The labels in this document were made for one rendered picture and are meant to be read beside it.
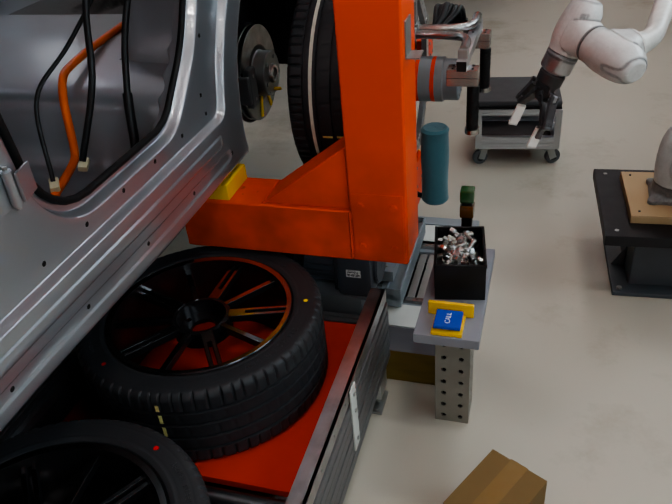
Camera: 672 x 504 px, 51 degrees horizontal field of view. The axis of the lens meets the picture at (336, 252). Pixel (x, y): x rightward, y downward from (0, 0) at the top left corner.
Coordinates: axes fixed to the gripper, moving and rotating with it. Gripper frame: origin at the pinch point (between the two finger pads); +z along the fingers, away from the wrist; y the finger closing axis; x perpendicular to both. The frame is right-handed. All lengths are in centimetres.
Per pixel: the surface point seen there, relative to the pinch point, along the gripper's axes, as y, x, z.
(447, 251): -31.5, 27.0, 24.1
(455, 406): -48, 11, 69
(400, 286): 3, 15, 67
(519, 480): -84, 14, 53
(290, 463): -71, 68, 65
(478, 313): -48, 21, 31
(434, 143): 7.9, 22.0, 12.5
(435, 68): 21.3, 24.6, -5.9
